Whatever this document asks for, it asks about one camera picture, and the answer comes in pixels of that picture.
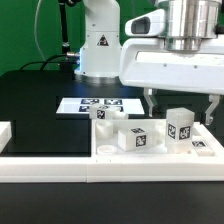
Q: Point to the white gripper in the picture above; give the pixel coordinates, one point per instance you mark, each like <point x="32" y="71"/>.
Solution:
<point x="175" y="49"/>

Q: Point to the white square tabletop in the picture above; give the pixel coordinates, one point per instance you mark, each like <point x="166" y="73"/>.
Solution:
<point x="105" y="136"/>

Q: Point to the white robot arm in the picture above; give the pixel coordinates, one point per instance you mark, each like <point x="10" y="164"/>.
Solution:
<point x="101" y="53"/>

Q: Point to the white U-shaped fence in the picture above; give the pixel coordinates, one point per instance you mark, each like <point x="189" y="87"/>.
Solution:
<point x="119" y="167"/>

